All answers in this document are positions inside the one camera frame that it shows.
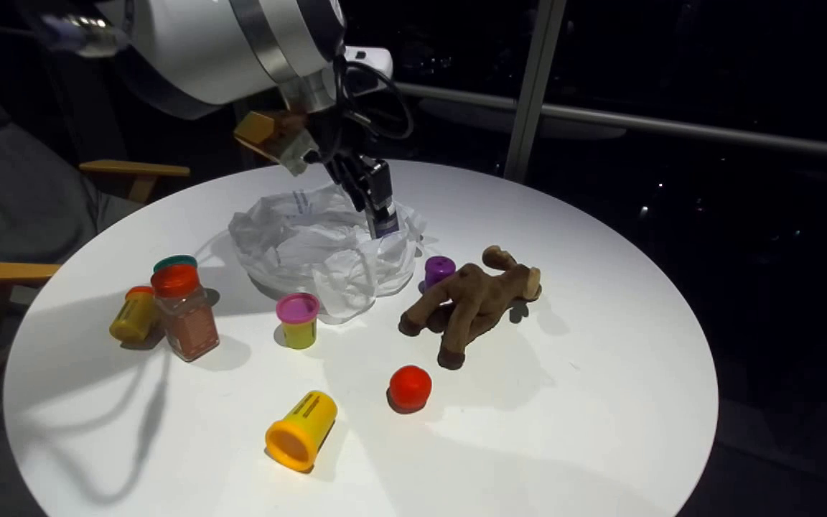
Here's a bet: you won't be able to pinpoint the grey window frame post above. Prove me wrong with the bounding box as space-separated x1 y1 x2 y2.
502 0 573 188

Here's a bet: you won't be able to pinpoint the yellow tub teal lid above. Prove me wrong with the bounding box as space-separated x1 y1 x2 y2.
153 249 202 275

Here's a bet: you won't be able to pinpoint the brown jar orange lid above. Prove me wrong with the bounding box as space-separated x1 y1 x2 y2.
149 264 225 364

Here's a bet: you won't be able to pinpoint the large yellow tub orange lid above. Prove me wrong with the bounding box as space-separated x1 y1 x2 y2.
261 389 342 476

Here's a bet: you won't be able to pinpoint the white plastic bag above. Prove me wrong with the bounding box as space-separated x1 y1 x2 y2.
228 182 429 324

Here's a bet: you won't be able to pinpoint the purple lid dough tub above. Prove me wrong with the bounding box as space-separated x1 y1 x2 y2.
423 252 461 292

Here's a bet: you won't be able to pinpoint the brown plush toy animal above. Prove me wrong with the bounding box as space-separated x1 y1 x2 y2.
398 245 547 374

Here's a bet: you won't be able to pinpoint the yellow tub pink lid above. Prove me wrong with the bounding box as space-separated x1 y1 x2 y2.
273 290 326 354

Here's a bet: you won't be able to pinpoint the small yellow tub orange lid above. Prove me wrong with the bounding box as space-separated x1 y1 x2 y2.
107 282 163 354

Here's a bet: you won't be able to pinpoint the grey horizontal window rail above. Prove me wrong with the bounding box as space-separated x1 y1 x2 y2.
395 78 827 165

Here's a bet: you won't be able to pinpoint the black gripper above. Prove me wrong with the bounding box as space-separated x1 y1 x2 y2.
313 101 405 236

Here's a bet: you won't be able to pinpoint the grey chair wooden armrests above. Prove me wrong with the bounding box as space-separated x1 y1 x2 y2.
0 54 196 437

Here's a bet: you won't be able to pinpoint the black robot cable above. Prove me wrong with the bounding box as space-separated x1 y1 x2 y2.
339 57 418 145

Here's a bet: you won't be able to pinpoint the red plastic cap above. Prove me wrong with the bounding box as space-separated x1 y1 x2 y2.
385 363 438 417

